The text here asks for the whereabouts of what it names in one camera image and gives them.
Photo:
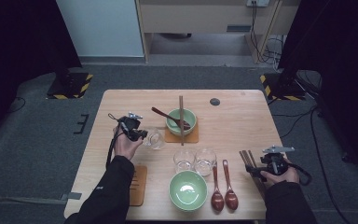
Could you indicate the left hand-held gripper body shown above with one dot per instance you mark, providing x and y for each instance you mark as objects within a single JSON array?
[{"x": 130, "y": 126}]

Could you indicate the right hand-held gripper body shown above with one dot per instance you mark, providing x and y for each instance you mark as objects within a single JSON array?
[{"x": 275, "y": 163}]

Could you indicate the bundle of wooden chopsticks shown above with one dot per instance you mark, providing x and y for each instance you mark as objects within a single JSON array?
[{"x": 248, "y": 158}]

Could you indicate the clear drinking glass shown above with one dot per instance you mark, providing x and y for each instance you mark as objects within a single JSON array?
[
  {"x": 185, "y": 160},
  {"x": 205, "y": 161},
  {"x": 154, "y": 139}
]

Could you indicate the reddish brown wooden spoon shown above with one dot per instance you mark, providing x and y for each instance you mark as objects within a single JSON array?
[
  {"x": 166, "y": 114},
  {"x": 217, "y": 200},
  {"x": 231, "y": 199}
]

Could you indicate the green ceramic bowl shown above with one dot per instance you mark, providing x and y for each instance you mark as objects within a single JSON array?
[
  {"x": 188, "y": 190},
  {"x": 174, "y": 123}
]

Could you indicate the slotted wooden coaster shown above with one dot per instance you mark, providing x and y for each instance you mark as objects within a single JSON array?
[
  {"x": 191, "y": 138},
  {"x": 139, "y": 186}
]

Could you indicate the person's left hand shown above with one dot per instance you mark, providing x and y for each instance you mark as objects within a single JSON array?
[{"x": 126, "y": 147}]

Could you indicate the person's right hand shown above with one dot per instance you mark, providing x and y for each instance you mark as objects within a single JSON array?
[{"x": 284, "y": 179}]

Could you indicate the black yellow-striped stand base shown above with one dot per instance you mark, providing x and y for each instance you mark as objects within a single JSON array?
[
  {"x": 70, "y": 85},
  {"x": 281, "y": 88}
]

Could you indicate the dark round table grommet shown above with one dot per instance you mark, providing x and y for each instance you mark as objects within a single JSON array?
[{"x": 214, "y": 101}]

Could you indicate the grey tape strip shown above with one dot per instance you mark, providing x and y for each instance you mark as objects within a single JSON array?
[{"x": 71, "y": 196}]

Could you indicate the white cabinet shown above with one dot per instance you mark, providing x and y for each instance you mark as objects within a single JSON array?
[{"x": 101, "y": 28}]

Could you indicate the black curtain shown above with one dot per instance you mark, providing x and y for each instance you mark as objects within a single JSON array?
[
  {"x": 341, "y": 62},
  {"x": 18, "y": 46}
]

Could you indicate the beige wooden desk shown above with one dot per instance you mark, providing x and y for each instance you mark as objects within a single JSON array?
[{"x": 199, "y": 18}]

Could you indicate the white wall socket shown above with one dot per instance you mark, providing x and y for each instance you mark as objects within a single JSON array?
[{"x": 258, "y": 2}]

